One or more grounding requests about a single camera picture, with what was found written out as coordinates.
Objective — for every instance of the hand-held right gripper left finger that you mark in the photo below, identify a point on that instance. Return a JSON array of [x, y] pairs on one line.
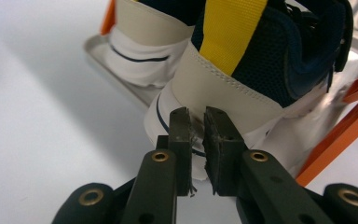
[[155, 186]]

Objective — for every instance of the navy beige sneaker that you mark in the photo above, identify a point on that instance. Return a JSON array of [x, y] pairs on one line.
[[149, 28], [199, 84]]

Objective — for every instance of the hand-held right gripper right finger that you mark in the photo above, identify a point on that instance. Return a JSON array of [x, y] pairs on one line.
[[261, 186]]

